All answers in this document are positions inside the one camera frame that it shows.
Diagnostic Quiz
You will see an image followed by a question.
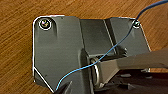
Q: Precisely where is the thin blue cable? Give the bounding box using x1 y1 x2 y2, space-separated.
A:
54 0 168 93

